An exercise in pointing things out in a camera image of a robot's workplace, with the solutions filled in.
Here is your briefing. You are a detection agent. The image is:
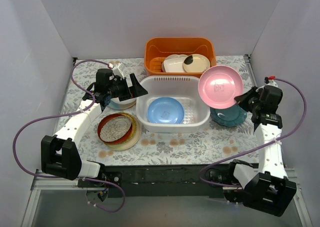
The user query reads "pink bear plate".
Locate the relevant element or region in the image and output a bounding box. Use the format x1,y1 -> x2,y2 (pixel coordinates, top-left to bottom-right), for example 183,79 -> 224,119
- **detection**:
197,65 -> 244,109

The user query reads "blue bear plate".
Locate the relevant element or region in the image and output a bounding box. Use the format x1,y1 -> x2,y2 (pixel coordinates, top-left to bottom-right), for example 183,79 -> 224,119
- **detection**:
147,97 -> 185,124

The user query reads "white plastic bin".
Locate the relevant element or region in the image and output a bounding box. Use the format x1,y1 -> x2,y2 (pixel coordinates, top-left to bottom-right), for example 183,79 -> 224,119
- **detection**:
135,75 -> 210,133

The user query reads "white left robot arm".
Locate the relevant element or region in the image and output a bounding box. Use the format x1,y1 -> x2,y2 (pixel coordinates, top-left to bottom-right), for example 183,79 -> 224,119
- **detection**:
41,68 -> 148,187

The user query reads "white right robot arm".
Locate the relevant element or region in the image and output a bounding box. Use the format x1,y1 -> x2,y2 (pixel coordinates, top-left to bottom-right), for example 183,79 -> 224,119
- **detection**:
226,83 -> 297,217

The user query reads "orange plastic bin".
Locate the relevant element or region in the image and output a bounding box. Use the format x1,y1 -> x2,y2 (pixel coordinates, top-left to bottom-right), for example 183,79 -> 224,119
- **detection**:
144,37 -> 217,78

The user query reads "white round plate in bin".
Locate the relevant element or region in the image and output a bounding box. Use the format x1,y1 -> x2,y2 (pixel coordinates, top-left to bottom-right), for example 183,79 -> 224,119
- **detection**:
161,54 -> 187,72

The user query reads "white deep plate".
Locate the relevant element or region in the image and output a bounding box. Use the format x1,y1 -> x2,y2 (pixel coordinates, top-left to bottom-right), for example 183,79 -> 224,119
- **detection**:
109,98 -> 136,110

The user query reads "teal scalloped plate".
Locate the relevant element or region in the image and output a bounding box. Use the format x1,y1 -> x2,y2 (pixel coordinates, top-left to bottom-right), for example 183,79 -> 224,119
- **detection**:
210,104 -> 247,128

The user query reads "gold rimmed plate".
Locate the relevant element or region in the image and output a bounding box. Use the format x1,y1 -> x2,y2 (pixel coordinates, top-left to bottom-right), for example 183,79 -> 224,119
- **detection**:
107,112 -> 138,146

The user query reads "speckled round plate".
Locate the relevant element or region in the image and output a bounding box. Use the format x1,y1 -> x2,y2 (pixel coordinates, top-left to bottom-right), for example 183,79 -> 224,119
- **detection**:
100,115 -> 132,142

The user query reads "red round plate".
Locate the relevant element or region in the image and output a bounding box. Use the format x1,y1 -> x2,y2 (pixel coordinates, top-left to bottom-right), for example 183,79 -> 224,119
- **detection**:
97,113 -> 133,145

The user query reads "white rectangular dish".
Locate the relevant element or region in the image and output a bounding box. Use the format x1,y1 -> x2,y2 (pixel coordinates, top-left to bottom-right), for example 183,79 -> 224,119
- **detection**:
163,57 -> 186,73

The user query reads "cream large plate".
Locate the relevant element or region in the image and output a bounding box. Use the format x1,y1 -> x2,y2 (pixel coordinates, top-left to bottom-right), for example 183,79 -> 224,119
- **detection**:
105,119 -> 142,151

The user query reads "floral table mat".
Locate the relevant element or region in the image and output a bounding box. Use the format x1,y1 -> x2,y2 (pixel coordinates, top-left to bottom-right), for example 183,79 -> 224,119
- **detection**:
62,55 -> 259,166

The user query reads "cream plate black spot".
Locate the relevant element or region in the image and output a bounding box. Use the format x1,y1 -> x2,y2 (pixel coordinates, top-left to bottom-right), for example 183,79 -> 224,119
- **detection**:
183,54 -> 211,73

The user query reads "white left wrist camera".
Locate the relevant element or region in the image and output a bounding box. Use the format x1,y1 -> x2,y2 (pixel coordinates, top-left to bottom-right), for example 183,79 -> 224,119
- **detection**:
112,62 -> 125,79

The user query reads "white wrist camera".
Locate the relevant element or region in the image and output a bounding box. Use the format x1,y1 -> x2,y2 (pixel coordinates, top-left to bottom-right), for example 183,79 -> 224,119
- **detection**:
264,75 -> 278,88
112,62 -> 125,79

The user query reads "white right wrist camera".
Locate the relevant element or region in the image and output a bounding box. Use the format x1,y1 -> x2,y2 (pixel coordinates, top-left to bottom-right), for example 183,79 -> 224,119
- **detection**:
264,75 -> 278,88

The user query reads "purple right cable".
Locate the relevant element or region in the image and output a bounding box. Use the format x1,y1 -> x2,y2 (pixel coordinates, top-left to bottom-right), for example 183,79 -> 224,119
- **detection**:
199,77 -> 307,205

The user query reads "purple cable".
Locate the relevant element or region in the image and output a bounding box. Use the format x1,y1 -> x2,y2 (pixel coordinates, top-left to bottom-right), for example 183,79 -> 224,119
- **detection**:
12,59 -> 126,214
199,77 -> 307,205

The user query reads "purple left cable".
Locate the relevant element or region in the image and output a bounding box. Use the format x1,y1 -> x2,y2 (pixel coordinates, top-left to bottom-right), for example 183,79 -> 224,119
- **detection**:
12,59 -> 126,214

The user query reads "aluminium frame rail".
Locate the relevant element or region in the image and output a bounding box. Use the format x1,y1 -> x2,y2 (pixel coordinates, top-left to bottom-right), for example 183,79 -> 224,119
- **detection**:
20,168 -> 88,227

